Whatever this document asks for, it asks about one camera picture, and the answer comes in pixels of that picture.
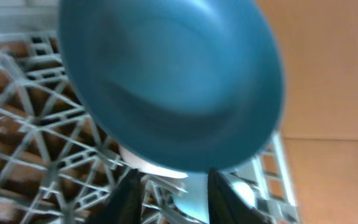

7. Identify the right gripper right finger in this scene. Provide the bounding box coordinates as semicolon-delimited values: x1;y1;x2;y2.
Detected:
207;169;271;224

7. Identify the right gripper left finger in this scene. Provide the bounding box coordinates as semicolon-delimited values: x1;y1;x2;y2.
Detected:
86;169;143;224

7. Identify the light blue plastic cup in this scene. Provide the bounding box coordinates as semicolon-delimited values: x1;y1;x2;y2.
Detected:
172;174;257;223

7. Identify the dark blue plate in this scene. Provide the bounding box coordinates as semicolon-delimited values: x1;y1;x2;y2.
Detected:
58;0;285;173

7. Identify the grey dishwasher rack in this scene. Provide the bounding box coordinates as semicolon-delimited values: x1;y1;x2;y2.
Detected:
0;32;301;223

